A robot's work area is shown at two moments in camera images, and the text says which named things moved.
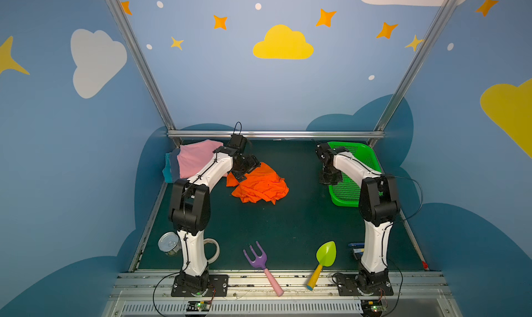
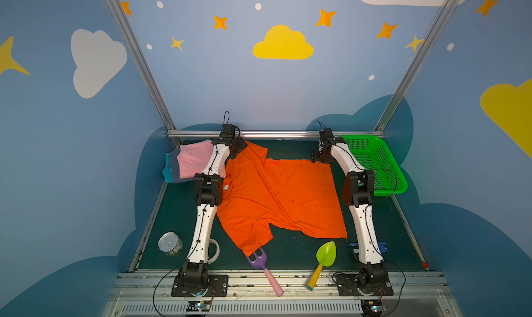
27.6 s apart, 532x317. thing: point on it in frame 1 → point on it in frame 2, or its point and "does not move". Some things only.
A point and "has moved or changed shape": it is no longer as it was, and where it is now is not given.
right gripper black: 328,177 → 321,154
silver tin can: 169,242 does not move
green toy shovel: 326,255 does not move
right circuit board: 373,308 does not move
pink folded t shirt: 192,156 does not move
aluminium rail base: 150,294 does not move
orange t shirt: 262,183 has moved or changed shape
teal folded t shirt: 167,170 does not move
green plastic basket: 348,192 has moved or changed shape
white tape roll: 217,252 does not move
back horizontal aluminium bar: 276,134 does not move
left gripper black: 246,167 → 237,145
